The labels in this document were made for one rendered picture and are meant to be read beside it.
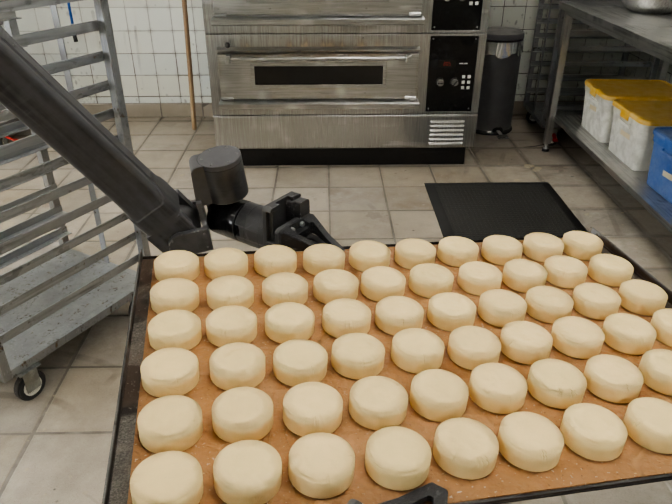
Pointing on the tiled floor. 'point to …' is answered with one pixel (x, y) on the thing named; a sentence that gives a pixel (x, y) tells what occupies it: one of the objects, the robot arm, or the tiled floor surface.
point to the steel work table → (589, 11)
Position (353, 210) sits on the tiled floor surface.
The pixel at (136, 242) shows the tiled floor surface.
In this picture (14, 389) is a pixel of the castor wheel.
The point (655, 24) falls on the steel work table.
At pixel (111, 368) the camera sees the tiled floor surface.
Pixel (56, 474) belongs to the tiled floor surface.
